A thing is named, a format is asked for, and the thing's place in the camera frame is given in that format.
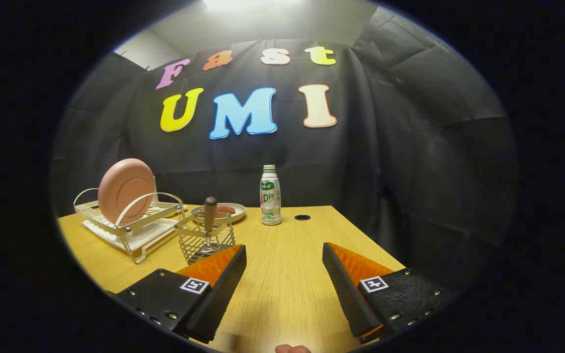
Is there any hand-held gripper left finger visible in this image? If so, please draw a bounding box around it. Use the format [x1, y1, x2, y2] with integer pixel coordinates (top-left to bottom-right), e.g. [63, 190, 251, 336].
[111, 244, 247, 344]

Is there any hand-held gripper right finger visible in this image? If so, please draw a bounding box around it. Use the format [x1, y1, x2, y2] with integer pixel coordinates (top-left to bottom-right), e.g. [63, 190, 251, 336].
[322, 242, 445, 344]

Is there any metal wire basket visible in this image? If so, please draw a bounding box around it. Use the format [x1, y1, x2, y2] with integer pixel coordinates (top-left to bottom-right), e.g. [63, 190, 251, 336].
[174, 210, 237, 265]

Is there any wooden handled spoon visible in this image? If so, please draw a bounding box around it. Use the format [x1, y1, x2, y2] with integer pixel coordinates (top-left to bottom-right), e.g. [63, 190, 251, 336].
[203, 197, 222, 253]

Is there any white wire dish rack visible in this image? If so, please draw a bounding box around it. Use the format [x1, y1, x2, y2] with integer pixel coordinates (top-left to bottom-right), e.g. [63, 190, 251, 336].
[73, 188, 187, 264]

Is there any pink plate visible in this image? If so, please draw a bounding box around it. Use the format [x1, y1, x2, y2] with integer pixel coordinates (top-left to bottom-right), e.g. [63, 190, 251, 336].
[98, 158, 157, 226]

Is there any beige plate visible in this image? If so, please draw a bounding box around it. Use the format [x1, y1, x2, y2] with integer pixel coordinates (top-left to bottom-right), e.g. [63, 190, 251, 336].
[190, 202, 246, 226]

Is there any white green drink bottle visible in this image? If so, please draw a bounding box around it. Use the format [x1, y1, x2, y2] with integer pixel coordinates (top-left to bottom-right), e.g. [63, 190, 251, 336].
[260, 165, 282, 226]

